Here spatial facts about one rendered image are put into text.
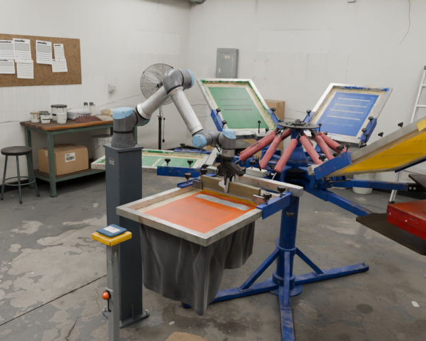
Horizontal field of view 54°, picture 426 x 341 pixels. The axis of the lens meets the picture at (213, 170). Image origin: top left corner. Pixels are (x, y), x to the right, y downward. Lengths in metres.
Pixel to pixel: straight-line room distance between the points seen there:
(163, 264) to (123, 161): 0.73
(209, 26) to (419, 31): 3.38
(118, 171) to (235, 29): 5.08
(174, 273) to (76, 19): 4.69
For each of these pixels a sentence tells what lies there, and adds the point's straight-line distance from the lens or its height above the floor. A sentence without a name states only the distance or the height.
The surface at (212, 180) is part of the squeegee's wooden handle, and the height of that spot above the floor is 1.04.
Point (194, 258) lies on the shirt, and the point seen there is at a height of 0.81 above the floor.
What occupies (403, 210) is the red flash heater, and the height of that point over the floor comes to 1.10.
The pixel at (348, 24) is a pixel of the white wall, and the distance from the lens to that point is 6.48.
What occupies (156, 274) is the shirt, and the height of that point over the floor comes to 0.63.
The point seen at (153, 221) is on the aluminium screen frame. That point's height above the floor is 0.98.
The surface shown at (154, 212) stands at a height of 0.96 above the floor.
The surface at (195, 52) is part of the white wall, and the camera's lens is 7.83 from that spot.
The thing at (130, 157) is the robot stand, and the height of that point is 1.14.
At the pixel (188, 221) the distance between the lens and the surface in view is 2.12.
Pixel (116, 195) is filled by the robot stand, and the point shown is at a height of 0.90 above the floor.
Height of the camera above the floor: 1.75
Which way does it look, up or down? 15 degrees down
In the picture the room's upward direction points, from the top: 2 degrees clockwise
